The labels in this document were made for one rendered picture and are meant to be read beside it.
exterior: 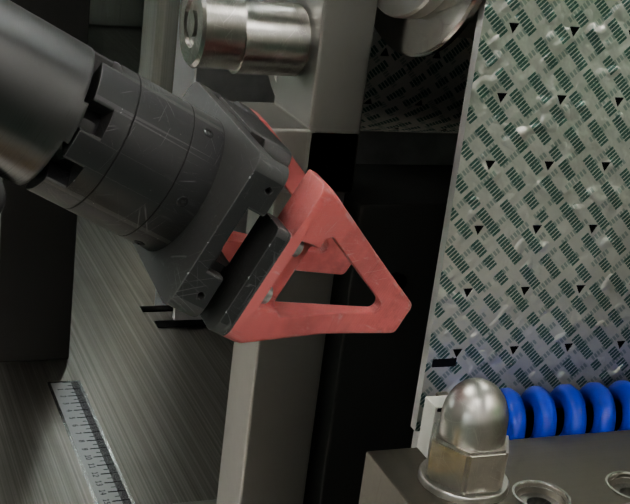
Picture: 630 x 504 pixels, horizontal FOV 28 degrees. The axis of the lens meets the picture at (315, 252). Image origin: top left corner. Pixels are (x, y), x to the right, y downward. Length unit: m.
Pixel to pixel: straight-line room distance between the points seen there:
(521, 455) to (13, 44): 0.27
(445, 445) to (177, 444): 0.32
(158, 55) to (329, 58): 0.70
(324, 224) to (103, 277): 0.59
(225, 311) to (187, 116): 0.07
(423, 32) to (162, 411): 0.36
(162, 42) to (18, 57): 0.83
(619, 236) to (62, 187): 0.26
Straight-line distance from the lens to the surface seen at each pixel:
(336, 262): 0.55
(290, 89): 0.60
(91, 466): 0.75
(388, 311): 0.50
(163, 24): 1.26
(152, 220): 0.46
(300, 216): 0.45
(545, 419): 0.57
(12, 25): 0.44
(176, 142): 0.46
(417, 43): 0.56
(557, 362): 0.60
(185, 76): 0.92
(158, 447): 0.78
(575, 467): 0.54
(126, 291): 1.00
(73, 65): 0.45
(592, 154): 0.57
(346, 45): 0.58
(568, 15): 0.54
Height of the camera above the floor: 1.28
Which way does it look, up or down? 19 degrees down
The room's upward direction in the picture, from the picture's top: 7 degrees clockwise
